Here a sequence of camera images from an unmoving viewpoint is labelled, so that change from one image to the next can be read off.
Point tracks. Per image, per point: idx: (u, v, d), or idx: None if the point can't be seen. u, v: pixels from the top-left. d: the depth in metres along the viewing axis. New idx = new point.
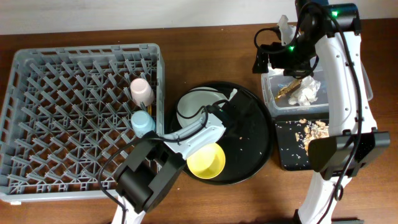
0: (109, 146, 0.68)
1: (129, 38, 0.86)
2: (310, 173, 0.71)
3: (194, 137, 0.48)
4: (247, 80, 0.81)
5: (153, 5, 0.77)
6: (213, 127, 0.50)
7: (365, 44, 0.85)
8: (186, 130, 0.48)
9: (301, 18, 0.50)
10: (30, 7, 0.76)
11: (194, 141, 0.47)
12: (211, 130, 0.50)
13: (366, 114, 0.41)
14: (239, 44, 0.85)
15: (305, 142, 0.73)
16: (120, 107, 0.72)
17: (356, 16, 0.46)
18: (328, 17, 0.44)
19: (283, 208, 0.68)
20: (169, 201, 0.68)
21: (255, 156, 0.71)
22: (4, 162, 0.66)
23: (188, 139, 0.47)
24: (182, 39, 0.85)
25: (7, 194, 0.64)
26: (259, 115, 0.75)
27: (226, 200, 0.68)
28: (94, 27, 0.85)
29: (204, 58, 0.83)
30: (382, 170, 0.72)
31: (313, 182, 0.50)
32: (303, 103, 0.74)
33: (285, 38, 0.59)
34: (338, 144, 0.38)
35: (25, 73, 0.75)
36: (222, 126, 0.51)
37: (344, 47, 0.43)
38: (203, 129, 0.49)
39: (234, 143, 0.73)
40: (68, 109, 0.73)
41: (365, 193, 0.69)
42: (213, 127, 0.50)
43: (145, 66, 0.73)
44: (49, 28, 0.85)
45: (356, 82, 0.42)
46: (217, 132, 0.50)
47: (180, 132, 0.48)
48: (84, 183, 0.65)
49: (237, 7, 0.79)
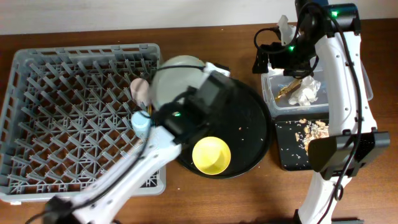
0: (109, 146, 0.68)
1: (129, 38, 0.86)
2: (310, 173, 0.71)
3: (129, 175, 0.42)
4: (247, 81, 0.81)
5: (153, 5, 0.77)
6: (155, 154, 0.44)
7: (365, 44, 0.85)
8: (111, 176, 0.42)
9: (301, 17, 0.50)
10: (30, 7, 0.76)
11: (130, 180, 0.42)
12: (155, 158, 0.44)
13: (365, 114, 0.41)
14: (239, 44, 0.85)
15: (305, 142, 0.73)
16: (120, 107, 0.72)
17: (356, 17, 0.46)
18: (328, 17, 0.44)
19: (283, 209, 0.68)
20: (170, 201, 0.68)
21: (255, 147, 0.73)
22: (4, 162, 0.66)
23: (115, 187, 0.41)
24: (182, 39, 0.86)
25: (7, 194, 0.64)
26: (258, 111, 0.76)
27: (226, 200, 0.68)
28: (94, 27, 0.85)
29: (204, 59, 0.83)
30: (382, 170, 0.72)
31: (313, 182, 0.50)
32: (303, 103, 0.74)
33: (285, 38, 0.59)
34: (338, 144, 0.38)
35: (25, 73, 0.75)
36: (171, 144, 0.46)
37: (344, 47, 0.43)
38: (137, 161, 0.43)
39: (234, 134, 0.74)
40: (68, 109, 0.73)
41: (365, 193, 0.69)
42: (153, 155, 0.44)
43: (144, 66, 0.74)
44: (49, 28, 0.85)
45: (356, 82, 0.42)
46: (166, 154, 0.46)
47: (100, 182, 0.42)
48: (84, 183, 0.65)
49: (237, 7, 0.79)
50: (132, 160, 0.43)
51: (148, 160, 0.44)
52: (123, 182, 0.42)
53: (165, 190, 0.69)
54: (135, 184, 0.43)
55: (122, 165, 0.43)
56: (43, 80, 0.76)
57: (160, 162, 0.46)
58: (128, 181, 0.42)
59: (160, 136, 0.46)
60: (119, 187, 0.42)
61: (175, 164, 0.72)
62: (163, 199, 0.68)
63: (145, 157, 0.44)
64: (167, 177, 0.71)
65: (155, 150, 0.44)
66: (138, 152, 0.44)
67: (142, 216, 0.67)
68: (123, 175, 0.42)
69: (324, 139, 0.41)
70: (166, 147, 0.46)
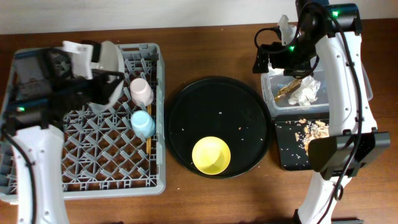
0: (109, 145, 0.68)
1: (129, 37, 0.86)
2: (309, 173, 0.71)
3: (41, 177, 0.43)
4: (247, 81, 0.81)
5: (153, 5, 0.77)
6: (43, 149, 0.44)
7: (365, 43, 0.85)
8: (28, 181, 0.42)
9: (301, 17, 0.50)
10: (30, 7, 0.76)
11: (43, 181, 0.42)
12: (41, 158, 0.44)
13: (366, 114, 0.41)
14: (239, 44, 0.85)
15: (305, 142, 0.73)
16: (120, 106, 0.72)
17: (356, 17, 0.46)
18: (328, 17, 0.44)
19: (283, 208, 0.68)
20: (169, 201, 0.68)
21: (255, 148, 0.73)
22: (4, 162, 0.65)
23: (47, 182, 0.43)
24: (181, 39, 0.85)
25: (7, 194, 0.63)
26: (258, 111, 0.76)
27: (226, 201, 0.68)
28: (94, 26, 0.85)
29: (203, 58, 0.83)
30: (382, 170, 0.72)
31: (313, 182, 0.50)
32: (303, 103, 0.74)
33: (285, 38, 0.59)
34: (338, 144, 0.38)
35: None
36: (58, 134, 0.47)
37: (345, 47, 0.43)
38: (38, 162, 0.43)
39: (234, 134, 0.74)
40: (67, 109, 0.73)
41: (365, 193, 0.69)
42: (41, 150, 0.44)
43: (145, 66, 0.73)
44: (48, 28, 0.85)
45: (357, 82, 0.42)
46: (45, 145, 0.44)
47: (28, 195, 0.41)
48: (84, 183, 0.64)
49: (237, 7, 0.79)
50: (26, 171, 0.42)
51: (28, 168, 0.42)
52: (38, 185, 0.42)
53: (165, 190, 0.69)
54: (55, 177, 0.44)
55: (27, 177, 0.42)
56: None
57: (53, 155, 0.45)
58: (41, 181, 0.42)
59: (28, 137, 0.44)
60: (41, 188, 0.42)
61: (174, 164, 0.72)
62: (163, 199, 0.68)
63: (35, 161, 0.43)
64: (167, 177, 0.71)
65: (40, 154, 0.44)
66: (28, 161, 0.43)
67: (142, 216, 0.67)
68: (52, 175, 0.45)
69: (328, 144, 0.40)
70: (51, 141, 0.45)
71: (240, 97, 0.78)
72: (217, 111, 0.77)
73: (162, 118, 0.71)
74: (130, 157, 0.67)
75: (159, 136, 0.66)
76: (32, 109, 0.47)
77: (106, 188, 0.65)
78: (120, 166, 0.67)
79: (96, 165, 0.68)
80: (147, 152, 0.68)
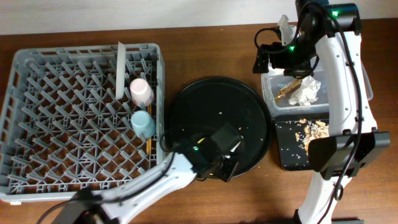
0: (109, 146, 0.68)
1: (129, 37, 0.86)
2: (310, 172, 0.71)
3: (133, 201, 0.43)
4: (247, 80, 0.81)
5: (153, 5, 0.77)
6: (176, 175, 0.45)
7: (365, 44, 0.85)
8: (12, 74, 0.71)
9: (301, 18, 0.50)
10: (31, 7, 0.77)
11: (147, 198, 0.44)
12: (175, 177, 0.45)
13: (366, 114, 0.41)
14: (239, 44, 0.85)
15: (305, 142, 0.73)
16: (120, 107, 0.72)
17: (356, 16, 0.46)
18: (328, 17, 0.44)
19: (283, 208, 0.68)
20: (170, 201, 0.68)
21: (256, 147, 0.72)
22: (4, 162, 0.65)
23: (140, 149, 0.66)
24: (182, 39, 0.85)
25: (7, 194, 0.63)
26: (259, 111, 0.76)
27: (226, 200, 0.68)
28: (94, 26, 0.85)
29: (204, 59, 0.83)
30: (382, 170, 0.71)
31: (313, 181, 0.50)
32: (303, 103, 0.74)
33: (285, 38, 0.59)
34: (338, 144, 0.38)
35: (25, 73, 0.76)
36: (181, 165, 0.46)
37: (345, 47, 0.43)
38: (163, 178, 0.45)
39: None
40: (68, 109, 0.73)
41: (365, 193, 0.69)
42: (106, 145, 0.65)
43: (145, 66, 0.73)
44: (50, 28, 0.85)
45: (356, 81, 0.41)
46: (182, 177, 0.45)
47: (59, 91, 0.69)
48: (84, 183, 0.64)
49: (237, 7, 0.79)
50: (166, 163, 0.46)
51: (171, 179, 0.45)
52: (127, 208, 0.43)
53: None
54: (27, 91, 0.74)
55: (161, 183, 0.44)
56: (43, 80, 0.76)
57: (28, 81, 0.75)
58: (147, 195, 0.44)
59: (181, 159, 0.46)
60: (138, 199, 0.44)
61: None
62: (164, 199, 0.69)
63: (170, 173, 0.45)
64: None
65: (176, 171, 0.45)
66: (163, 169, 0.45)
67: (141, 216, 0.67)
68: (143, 188, 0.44)
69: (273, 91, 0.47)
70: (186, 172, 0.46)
71: (240, 97, 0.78)
72: (217, 111, 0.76)
73: (162, 117, 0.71)
74: (130, 157, 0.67)
75: (158, 136, 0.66)
76: (194, 157, 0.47)
77: (106, 188, 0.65)
78: (120, 166, 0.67)
79: (96, 165, 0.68)
80: (147, 152, 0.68)
